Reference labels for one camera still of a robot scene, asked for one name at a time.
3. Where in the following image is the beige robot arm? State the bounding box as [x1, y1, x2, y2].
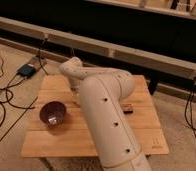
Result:
[59, 57, 152, 171]

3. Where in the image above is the purple ceramic bowl cup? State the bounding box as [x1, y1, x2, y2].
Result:
[39, 101, 66, 126]

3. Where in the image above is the dark red rectangular block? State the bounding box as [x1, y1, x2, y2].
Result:
[121, 104, 133, 114]

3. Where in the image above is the wooden table top board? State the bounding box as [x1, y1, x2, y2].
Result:
[22, 75, 169, 158]

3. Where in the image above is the long wooden rail beam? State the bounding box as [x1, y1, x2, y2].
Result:
[0, 17, 196, 79]

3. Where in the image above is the black cable right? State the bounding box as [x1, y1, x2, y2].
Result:
[184, 77, 196, 164]

